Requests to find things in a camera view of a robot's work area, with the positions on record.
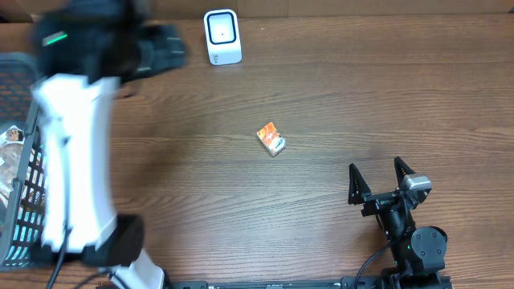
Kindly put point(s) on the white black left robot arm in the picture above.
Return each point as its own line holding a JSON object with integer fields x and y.
{"x": 86, "y": 51}

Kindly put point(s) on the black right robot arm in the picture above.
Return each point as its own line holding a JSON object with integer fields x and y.
{"x": 418, "y": 253}

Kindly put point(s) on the beige brown cookie pouch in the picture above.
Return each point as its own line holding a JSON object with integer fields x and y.
{"x": 12, "y": 141}

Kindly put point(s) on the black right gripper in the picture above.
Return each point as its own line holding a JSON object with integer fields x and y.
{"x": 361, "y": 193}

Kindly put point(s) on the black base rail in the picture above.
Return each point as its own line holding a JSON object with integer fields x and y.
{"x": 281, "y": 284}

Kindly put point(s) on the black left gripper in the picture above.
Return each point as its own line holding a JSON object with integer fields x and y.
{"x": 170, "y": 47}

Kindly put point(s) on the small orange snack packet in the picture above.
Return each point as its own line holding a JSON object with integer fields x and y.
{"x": 271, "y": 139}

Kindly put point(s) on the white barcode scanner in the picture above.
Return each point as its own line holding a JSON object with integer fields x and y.
{"x": 222, "y": 37}

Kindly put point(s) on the grey plastic mesh basket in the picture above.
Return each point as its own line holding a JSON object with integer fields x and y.
{"x": 26, "y": 209}

